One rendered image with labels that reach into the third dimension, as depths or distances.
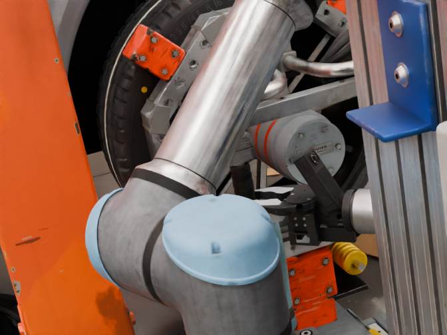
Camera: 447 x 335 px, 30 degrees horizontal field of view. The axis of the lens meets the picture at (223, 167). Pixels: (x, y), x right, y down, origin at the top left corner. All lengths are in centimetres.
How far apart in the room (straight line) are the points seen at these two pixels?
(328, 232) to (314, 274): 41
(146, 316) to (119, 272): 195
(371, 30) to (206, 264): 30
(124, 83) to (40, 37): 47
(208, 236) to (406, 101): 30
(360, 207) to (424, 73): 81
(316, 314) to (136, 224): 98
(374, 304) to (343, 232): 133
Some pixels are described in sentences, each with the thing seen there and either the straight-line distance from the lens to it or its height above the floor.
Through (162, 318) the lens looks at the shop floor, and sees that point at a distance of 287.
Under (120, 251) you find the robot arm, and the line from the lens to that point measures 95.
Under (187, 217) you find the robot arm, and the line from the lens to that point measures 88.
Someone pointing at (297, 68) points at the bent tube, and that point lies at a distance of 160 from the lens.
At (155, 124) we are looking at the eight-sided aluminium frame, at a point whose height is 95.
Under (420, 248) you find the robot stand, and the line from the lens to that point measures 69.
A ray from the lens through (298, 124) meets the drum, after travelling 156.
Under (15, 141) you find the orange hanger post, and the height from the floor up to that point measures 106.
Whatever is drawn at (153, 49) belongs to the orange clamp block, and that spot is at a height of 109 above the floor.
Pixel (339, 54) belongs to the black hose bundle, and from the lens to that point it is 161.
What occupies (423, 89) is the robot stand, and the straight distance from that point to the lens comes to 59.
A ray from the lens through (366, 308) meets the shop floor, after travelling 272.
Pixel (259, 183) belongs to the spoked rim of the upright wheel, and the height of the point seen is 72.
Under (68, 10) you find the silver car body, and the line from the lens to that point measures 177.
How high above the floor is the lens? 139
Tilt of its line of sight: 20 degrees down
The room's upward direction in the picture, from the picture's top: 11 degrees counter-clockwise
